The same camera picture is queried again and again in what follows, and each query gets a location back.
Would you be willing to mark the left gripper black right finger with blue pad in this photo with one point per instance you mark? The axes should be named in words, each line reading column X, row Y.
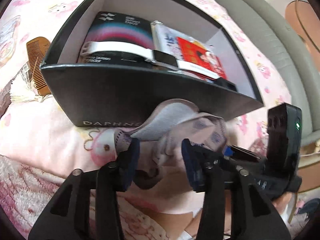
column 252, row 212

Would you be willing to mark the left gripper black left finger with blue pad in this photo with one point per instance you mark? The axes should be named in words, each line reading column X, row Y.
column 66, row 216

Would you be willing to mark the grey patterned sock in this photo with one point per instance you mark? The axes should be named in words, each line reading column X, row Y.
column 161, row 137

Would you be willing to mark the person's hand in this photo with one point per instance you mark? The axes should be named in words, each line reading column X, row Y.
column 281, row 203

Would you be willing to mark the pink cartoon print blanket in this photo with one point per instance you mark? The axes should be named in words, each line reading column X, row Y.
column 40, row 146

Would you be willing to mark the clear plastic wrapper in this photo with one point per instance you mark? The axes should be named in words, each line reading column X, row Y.
column 26, row 74

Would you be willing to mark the red and white packet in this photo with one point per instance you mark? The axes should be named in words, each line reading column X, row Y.
column 193, row 57

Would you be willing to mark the cartoon face floor rug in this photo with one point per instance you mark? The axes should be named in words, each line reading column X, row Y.
column 305, row 22

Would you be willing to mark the white band smart watch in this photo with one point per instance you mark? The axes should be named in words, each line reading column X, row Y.
column 124, row 49

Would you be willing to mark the brown wooden comb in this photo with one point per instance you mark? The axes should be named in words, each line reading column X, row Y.
column 36, row 51

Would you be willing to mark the black cardboard shoe box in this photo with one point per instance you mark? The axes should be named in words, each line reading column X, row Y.
column 122, row 95

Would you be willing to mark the black screen protector package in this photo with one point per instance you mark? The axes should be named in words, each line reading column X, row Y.
column 114, row 26

